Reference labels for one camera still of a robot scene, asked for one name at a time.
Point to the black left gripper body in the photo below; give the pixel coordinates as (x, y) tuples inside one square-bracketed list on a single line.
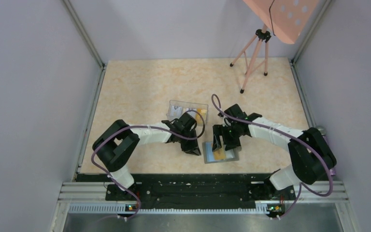
[(191, 133)]

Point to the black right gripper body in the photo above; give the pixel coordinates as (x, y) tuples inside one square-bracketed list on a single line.
[(229, 133)]

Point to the yellow credit card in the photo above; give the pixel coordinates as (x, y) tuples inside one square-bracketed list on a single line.
[(219, 155)]

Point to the grey card holder wallet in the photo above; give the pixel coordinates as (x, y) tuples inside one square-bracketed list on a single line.
[(232, 155)]

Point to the clear plastic card box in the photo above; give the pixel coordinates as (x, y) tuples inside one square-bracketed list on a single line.
[(198, 111)]

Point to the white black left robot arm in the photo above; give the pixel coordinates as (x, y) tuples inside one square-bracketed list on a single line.
[(116, 145)]

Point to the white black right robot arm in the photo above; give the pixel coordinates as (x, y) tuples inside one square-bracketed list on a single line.
[(311, 156)]

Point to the pink tripod stand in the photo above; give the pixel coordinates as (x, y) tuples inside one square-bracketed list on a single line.
[(262, 36)]

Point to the purple glitter bottle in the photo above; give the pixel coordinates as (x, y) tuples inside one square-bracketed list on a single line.
[(323, 132)]

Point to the pink perforated panel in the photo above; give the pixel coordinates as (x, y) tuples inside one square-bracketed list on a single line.
[(285, 18)]

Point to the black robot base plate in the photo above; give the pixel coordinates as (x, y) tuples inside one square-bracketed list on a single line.
[(193, 191)]

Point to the aluminium frame rail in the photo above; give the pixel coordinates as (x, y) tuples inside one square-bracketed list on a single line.
[(91, 197)]

